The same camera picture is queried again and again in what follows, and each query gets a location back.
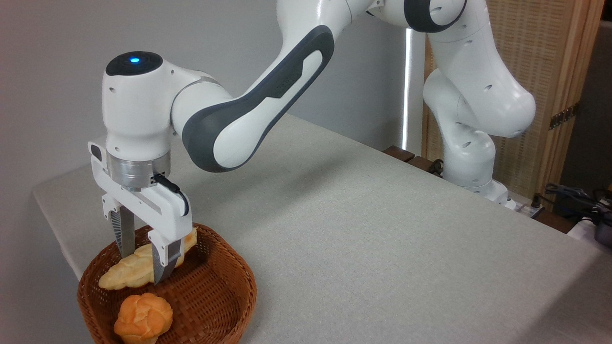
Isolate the brown wicker basket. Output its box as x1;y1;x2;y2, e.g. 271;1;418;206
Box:
77;223;258;344

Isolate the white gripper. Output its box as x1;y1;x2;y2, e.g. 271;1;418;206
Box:
88;140;193;286

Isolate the long pale twisted bread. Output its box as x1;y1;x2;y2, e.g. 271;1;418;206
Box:
98;227;198;290

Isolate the grey tablecloth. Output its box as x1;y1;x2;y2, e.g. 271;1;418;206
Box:
33;114;612;344

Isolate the black cable bundle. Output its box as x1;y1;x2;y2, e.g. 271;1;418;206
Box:
544;183;612;225

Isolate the brass screen hinge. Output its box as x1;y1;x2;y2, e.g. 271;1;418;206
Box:
549;102;580;130

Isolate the round orange knotted bread roll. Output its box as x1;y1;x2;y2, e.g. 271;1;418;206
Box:
113;293;174;344

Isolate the wooden woven folding screen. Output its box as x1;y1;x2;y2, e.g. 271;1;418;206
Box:
421;0;605;211

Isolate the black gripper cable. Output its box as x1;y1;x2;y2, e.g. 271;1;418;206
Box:
152;173;190;216

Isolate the white power strip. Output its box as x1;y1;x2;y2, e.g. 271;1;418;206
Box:
506;198;546;219

